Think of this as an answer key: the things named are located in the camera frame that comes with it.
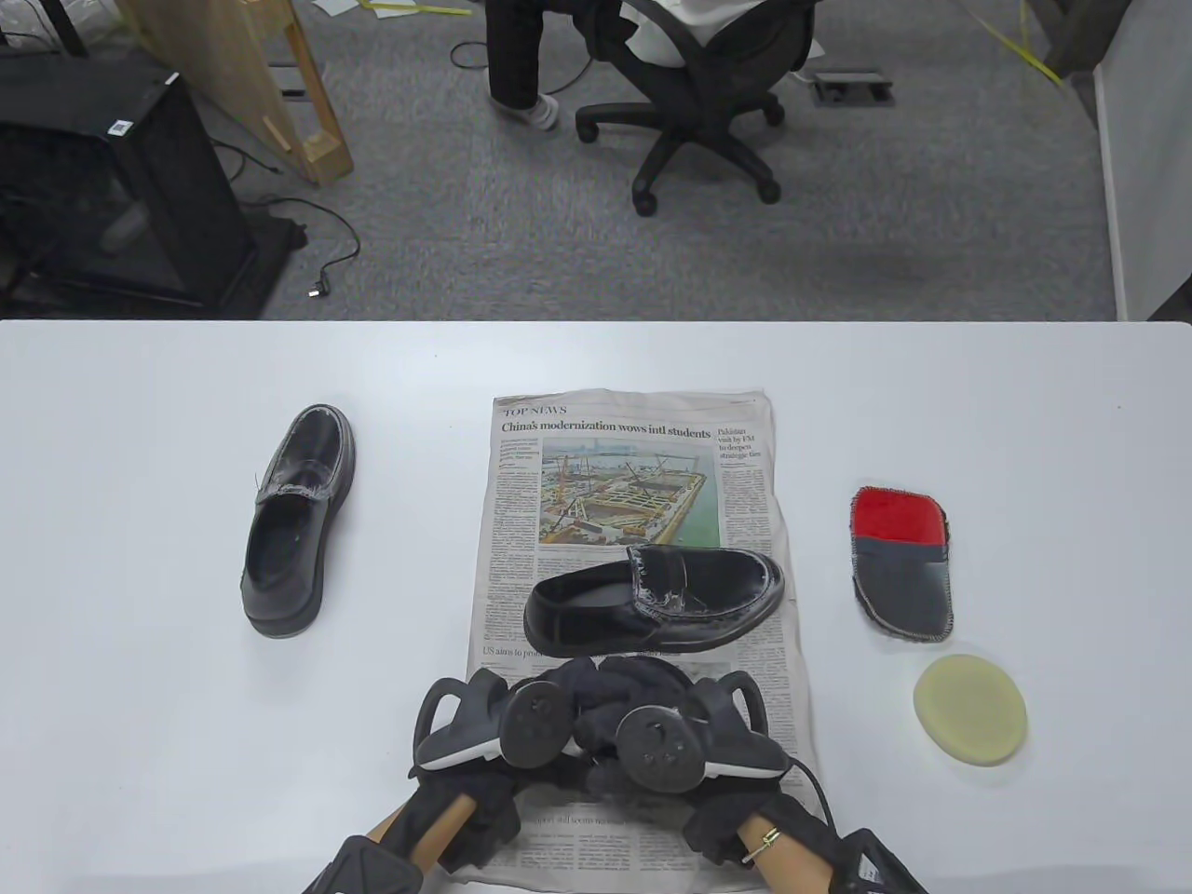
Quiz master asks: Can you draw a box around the black swivel office chair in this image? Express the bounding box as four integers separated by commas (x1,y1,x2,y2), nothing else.
575,0,822,217

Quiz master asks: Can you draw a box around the person's left hand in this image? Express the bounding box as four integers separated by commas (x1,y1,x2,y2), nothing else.
408,657,599,876

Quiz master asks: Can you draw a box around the red and grey polishing mitt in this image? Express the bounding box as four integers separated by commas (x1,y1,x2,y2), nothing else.
849,484,957,642

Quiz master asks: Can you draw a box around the light wooden frame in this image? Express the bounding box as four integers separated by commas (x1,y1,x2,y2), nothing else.
116,0,355,187

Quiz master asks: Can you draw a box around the black mesh cabinet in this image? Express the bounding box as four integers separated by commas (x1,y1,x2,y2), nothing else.
0,47,308,319

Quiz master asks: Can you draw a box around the thin black floor cable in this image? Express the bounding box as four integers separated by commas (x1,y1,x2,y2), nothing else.
452,37,597,94

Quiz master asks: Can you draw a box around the black left wrist camera module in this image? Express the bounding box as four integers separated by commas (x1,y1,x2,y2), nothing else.
303,835,425,894

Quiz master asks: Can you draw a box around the black white left hand controller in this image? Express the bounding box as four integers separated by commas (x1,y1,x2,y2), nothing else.
413,675,571,772

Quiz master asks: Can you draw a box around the black leather loafer shoe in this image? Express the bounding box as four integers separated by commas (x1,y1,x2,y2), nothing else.
523,545,786,657
242,403,357,636

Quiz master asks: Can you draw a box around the person's right hand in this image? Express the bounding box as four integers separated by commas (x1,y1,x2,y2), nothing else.
573,657,841,872

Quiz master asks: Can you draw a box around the grey floor outlet box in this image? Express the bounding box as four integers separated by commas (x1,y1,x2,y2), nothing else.
808,67,895,106

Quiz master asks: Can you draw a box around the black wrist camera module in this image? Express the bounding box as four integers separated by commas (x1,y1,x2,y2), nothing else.
838,827,928,894
303,835,425,894

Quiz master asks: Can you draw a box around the printed newspaper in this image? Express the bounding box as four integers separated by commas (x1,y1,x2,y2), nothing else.
468,388,820,881

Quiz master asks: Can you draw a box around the black white hand controller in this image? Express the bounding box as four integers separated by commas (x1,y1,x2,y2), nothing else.
615,672,792,794
413,675,571,772

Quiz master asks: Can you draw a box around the white partition panel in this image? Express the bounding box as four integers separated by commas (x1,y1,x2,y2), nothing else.
1094,0,1192,322

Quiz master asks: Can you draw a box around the black cable with plug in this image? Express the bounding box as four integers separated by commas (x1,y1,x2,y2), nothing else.
210,140,362,301

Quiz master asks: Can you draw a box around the black wrist module cable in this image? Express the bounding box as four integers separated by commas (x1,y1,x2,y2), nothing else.
787,759,841,832

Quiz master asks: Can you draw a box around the yellow floor tape strip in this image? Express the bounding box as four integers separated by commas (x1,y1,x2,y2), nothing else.
968,0,1067,87

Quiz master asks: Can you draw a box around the black white right hand controller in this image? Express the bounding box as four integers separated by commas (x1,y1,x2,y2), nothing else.
615,672,792,794

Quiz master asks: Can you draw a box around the round yellow polishing sponge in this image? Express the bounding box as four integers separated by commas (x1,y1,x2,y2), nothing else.
913,654,1028,767

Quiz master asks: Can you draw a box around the black right wrist camera module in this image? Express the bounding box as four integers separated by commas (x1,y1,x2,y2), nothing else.
838,827,928,894

